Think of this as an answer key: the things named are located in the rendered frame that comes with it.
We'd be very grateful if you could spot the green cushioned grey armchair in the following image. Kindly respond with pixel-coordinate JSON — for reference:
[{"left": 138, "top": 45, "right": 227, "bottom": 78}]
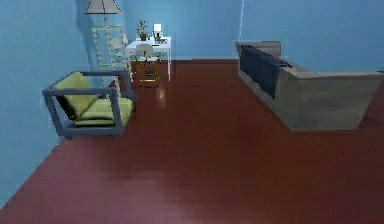
[{"left": 41, "top": 70, "right": 136, "bottom": 140}]

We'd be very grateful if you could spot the white floor lamp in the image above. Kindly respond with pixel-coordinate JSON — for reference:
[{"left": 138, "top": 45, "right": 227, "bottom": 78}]
[{"left": 83, "top": 0, "right": 123, "bottom": 28}]

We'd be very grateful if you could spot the small potted house plant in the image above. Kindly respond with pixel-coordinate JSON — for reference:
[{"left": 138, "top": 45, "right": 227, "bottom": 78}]
[{"left": 136, "top": 19, "right": 150, "bottom": 42}]

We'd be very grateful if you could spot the pale open shelf rack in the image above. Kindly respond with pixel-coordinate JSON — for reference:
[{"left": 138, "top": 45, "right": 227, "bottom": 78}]
[{"left": 91, "top": 24, "right": 132, "bottom": 83}]

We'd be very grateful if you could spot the small white table lamp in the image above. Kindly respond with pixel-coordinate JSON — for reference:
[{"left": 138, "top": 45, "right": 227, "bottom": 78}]
[{"left": 152, "top": 23, "right": 164, "bottom": 43}]

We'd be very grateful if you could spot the white desk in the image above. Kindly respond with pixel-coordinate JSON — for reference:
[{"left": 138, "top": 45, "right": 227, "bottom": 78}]
[{"left": 125, "top": 36, "right": 173, "bottom": 83}]

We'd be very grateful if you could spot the white round-backed desk chair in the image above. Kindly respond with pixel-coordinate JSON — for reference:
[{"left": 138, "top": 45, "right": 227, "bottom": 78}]
[{"left": 131, "top": 43, "right": 162, "bottom": 88}]

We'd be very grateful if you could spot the grey sofa with dark cushions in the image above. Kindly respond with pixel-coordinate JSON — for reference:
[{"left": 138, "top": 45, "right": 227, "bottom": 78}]
[{"left": 235, "top": 40, "right": 384, "bottom": 132}]

